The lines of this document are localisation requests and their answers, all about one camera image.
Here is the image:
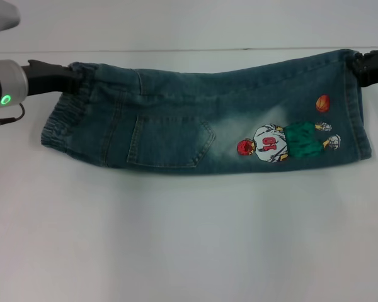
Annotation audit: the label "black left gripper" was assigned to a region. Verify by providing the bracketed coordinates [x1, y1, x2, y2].
[20, 59, 89, 97]

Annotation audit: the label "blue denim shorts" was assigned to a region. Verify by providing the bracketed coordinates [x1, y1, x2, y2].
[40, 48, 374, 177]

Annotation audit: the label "black wrist connector cable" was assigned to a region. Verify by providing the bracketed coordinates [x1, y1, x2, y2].
[0, 103, 26, 127]

